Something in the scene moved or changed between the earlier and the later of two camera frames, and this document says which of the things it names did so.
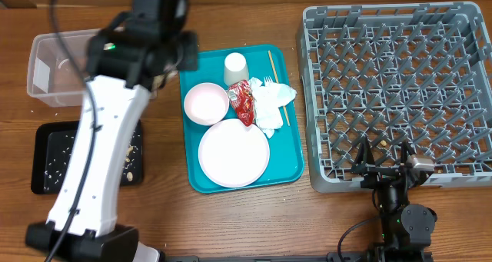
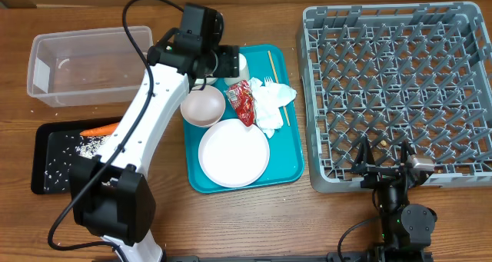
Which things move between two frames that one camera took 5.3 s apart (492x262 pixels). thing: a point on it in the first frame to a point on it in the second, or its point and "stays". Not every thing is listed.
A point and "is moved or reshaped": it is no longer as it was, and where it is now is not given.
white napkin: (267, 100) stays
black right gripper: (363, 164) stays
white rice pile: (53, 170) is moved or reshaped
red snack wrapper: (241, 97) stays
